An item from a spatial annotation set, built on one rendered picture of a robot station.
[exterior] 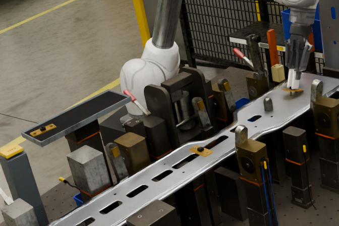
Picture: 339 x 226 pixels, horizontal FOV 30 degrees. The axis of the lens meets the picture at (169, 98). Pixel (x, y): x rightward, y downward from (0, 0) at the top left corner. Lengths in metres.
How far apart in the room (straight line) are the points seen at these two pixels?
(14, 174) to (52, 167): 2.37
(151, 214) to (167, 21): 1.16
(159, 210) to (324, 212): 0.68
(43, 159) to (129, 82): 1.99
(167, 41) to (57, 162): 1.92
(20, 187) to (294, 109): 0.97
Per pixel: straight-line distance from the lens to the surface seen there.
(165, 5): 2.71
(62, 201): 2.62
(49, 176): 4.33
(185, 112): 2.27
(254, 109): 2.31
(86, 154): 2.01
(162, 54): 2.81
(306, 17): 2.31
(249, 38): 2.39
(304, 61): 2.33
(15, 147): 2.08
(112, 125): 2.86
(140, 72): 2.69
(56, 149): 4.66
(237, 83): 3.30
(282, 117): 2.23
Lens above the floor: 2.01
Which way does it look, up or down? 24 degrees down
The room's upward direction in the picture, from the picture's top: 12 degrees counter-clockwise
